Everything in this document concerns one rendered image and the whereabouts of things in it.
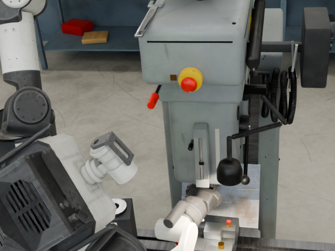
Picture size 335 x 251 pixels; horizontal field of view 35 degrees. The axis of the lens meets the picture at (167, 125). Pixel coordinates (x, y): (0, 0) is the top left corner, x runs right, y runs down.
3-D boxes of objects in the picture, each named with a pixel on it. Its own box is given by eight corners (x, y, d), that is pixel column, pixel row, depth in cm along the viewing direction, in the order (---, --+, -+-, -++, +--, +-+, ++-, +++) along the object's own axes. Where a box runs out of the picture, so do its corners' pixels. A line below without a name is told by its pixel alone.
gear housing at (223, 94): (243, 105, 143) (243, 72, 138) (156, 103, 148) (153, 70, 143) (250, 55, 171) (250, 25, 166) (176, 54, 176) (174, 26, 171)
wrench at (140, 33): (146, 38, 121) (146, 34, 121) (130, 38, 122) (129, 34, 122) (164, 3, 142) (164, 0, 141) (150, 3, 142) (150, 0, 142)
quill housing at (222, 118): (238, 189, 163) (237, 99, 147) (172, 185, 167) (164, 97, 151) (242, 154, 179) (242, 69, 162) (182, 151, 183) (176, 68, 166)
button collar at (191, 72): (202, 92, 130) (201, 70, 127) (178, 91, 132) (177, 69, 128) (203, 88, 132) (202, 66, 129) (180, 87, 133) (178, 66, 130)
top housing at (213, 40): (244, 89, 130) (244, 27, 121) (141, 87, 135) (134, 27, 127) (253, 21, 169) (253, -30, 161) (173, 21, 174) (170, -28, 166)
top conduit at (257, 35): (259, 68, 130) (259, 56, 128) (242, 68, 130) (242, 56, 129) (265, 7, 167) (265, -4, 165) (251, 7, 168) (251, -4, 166)
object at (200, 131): (209, 188, 160) (206, 129, 149) (196, 187, 161) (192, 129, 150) (210, 180, 163) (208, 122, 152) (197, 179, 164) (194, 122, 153)
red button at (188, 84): (196, 94, 128) (196, 79, 125) (180, 94, 128) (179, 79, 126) (198, 88, 130) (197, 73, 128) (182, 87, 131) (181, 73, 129)
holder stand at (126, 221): (135, 257, 196) (129, 216, 185) (77, 260, 196) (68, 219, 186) (137, 234, 206) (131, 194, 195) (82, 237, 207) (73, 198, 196)
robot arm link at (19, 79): (5, 69, 122) (12, 128, 122) (44, 67, 125) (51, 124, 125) (0, 76, 133) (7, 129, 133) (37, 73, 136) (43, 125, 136)
